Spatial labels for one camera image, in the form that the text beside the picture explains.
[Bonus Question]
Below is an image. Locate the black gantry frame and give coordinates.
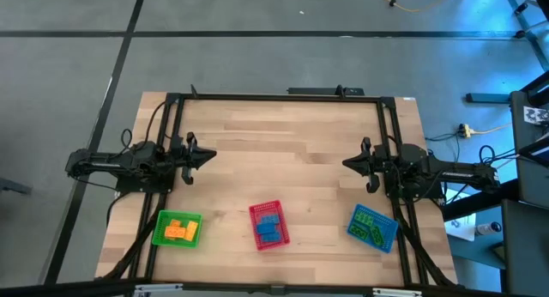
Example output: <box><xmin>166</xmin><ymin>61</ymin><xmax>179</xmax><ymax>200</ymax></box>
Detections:
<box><xmin>0</xmin><ymin>278</ymin><xmax>549</xmax><ymax>297</ymax></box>

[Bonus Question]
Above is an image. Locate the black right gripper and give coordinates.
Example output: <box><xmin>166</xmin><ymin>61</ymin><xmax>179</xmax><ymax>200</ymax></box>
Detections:
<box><xmin>342</xmin><ymin>136</ymin><xmax>389</xmax><ymax>194</ymax></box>

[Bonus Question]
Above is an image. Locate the silver bracket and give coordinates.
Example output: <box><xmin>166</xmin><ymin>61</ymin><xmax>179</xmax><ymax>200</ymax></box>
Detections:
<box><xmin>133</xmin><ymin>282</ymin><xmax>184</xmax><ymax>297</ymax></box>
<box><xmin>371</xmin><ymin>287</ymin><xmax>424</xmax><ymax>297</ymax></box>

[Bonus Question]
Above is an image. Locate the black equipment cabinet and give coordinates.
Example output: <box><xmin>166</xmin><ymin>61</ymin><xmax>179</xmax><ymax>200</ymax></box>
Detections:
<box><xmin>509</xmin><ymin>71</ymin><xmax>549</xmax><ymax>210</ymax></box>
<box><xmin>499</xmin><ymin>197</ymin><xmax>549</xmax><ymax>297</ymax></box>

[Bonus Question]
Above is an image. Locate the blue plastic basket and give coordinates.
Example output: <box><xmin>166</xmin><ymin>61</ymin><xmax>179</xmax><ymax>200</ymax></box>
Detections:
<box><xmin>346</xmin><ymin>203</ymin><xmax>400</xmax><ymax>254</ymax></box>

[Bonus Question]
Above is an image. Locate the black bar with clamp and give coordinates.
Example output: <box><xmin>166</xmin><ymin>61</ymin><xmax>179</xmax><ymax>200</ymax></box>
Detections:
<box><xmin>287</xmin><ymin>84</ymin><xmax>365</xmax><ymax>96</ymax></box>

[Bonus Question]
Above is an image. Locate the grey desk foot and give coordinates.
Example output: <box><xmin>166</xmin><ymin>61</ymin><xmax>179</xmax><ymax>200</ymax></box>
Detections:
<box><xmin>0</xmin><ymin>177</ymin><xmax>33</xmax><ymax>196</ymax></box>

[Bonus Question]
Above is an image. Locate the black table frame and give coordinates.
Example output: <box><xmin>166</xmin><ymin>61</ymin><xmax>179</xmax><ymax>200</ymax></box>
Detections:
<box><xmin>96</xmin><ymin>92</ymin><xmax>458</xmax><ymax>289</ymax></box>

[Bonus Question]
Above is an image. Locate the white paper sheet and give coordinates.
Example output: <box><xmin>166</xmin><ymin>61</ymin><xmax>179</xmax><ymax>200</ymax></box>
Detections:
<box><xmin>443</xmin><ymin>213</ymin><xmax>477</xmax><ymax>242</ymax></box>

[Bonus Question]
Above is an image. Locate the yellow floor cable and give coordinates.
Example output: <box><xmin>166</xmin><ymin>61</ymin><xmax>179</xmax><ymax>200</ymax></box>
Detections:
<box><xmin>366</xmin><ymin>0</ymin><xmax>458</xmax><ymax>14</ymax></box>

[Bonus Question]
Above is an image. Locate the metal rack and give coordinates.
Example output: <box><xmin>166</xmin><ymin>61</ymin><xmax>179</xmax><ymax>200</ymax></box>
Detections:
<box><xmin>504</xmin><ymin>0</ymin><xmax>549</xmax><ymax>70</ymax></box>

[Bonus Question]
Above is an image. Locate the green plastic basket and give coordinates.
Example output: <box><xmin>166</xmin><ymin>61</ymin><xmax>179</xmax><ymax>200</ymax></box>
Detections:
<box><xmin>151</xmin><ymin>209</ymin><xmax>204</xmax><ymax>249</ymax></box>

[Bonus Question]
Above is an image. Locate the grey floor bar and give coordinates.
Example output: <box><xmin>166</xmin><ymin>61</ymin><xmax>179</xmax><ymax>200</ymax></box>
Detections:
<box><xmin>466</xmin><ymin>92</ymin><xmax>512</xmax><ymax>104</ymax></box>

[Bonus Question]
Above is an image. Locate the red plastic basket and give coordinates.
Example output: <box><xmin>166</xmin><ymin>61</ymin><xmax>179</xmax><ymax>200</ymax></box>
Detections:
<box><xmin>248</xmin><ymin>199</ymin><xmax>292</xmax><ymax>252</ymax></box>

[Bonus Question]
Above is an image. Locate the marker tag sheet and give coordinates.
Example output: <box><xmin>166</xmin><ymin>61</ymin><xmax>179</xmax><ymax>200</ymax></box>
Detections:
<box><xmin>522</xmin><ymin>106</ymin><xmax>549</xmax><ymax>126</ymax></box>

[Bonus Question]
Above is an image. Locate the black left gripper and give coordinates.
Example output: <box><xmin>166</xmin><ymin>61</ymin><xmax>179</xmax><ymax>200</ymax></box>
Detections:
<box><xmin>173</xmin><ymin>131</ymin><xmax>218</xmax><ymax>186</ymax></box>

